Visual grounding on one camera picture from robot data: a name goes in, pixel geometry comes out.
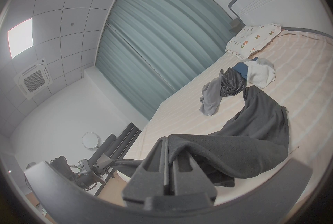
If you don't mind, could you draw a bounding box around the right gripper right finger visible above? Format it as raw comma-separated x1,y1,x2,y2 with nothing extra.
170,152,218,200

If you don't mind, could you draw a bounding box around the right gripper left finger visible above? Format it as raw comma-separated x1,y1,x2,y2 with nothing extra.
122,137,171,205

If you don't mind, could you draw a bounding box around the black T-shirt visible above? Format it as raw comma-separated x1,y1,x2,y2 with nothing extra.
112,85,290,188

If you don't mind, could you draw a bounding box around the bed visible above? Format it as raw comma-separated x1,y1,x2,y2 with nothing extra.
117,0,333,208

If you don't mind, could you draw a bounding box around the black chest of drawers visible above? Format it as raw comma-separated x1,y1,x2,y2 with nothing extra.
104,123,143,164

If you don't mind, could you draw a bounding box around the round white disc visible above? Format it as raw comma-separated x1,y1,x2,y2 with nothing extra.
81,132,100,150

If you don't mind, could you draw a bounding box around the grey garment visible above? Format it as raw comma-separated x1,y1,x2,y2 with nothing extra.
200,70,225,116

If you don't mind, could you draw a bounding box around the black shiny garment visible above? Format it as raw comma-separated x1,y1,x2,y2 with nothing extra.
220,67,247,97

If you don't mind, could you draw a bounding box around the blue-green curtain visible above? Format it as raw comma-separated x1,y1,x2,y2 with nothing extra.
107,0,234,91
95,24,177,121

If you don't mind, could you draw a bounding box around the dark blue garment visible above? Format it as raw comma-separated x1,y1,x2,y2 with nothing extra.
233,57,259,80

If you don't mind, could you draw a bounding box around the white garment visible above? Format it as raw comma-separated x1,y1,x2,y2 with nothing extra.
245,58,276,89

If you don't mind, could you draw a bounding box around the white printed pillow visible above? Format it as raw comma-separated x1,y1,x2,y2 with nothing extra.
225,23,282,60

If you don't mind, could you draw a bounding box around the ceiling air conditioner vent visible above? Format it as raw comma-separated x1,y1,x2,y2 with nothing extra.
16,58,54,100

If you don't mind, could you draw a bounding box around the grey bedside table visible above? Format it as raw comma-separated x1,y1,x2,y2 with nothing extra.
229,18,241,32

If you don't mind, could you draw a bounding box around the ceiling light panel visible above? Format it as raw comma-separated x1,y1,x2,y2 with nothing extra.
8,18,34,59

